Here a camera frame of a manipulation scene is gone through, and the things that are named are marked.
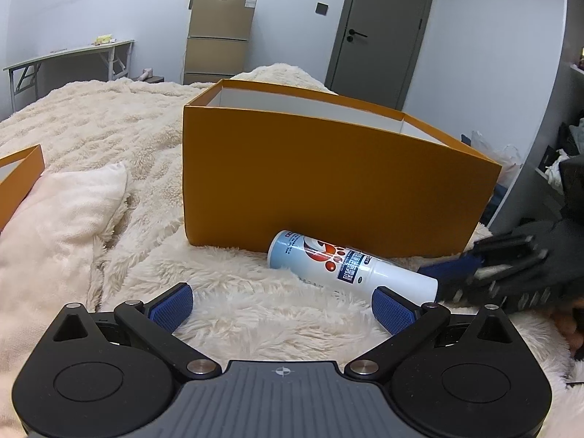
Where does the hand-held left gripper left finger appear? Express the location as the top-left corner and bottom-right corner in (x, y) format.
(43, 283), (222, 381)

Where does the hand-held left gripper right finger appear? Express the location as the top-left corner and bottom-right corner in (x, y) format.
(344, 287), (521, 380)

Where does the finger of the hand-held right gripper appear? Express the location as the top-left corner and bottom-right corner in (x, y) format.
(435, 249), (550, 306)
(417, 234), (537, 284)

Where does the white spray bottle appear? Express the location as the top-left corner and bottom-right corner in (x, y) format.
(267, 230), (439, 304)

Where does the orange cardboard box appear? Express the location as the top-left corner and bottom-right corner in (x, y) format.
(182, 79), (503, 258)

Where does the orange box lid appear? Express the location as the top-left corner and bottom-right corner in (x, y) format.
(0, 145), (45, 231)

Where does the person's right hand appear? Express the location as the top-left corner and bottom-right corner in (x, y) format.
(550, 303), (584, 361)

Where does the white clothes pile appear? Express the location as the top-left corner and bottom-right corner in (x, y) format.
(544, 157), (572, 189)

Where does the grey clothes pile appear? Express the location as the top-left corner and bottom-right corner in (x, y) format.
(556, 119), (584, 161)

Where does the white plastic bag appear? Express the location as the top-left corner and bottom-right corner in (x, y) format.
(470, 130), (523, 178)

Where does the pale pink plush pillow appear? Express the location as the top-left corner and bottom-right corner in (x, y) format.
(0, 162), (128, 375)

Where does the cream fluffy blanket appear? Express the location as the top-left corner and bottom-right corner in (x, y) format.
(0, 64), (584, 438)

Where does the grey door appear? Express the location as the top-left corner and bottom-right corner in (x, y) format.
(325, 0), (439, 110)

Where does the grey folding table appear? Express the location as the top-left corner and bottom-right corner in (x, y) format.
(4, 39), (135, 112)

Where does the beige refrigerator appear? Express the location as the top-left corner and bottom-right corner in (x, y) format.
(183, 0), (256, 87)

